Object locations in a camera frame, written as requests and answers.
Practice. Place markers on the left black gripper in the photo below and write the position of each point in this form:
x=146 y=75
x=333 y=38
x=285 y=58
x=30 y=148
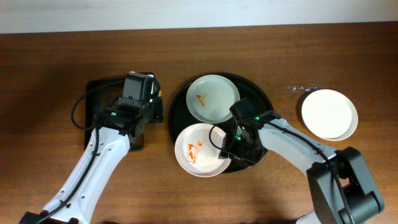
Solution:
x=157 y=111

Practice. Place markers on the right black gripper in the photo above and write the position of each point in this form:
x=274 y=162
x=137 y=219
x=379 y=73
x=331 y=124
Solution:
x=237 y=158

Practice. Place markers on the grey-white plate with sauce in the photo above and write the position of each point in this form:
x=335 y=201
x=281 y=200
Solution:
x=209 y=98

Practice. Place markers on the cream plate with sauce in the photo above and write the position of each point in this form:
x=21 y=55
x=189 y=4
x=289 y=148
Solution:
x=329 y=115

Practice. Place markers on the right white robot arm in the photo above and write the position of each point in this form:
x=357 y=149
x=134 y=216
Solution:
x=341 y=185

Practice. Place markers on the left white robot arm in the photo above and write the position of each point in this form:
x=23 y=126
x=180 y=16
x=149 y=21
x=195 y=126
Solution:
x=115 y=132

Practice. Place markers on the rectangular black tray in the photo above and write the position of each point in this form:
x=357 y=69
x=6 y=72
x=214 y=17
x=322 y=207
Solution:
x=90 y=102

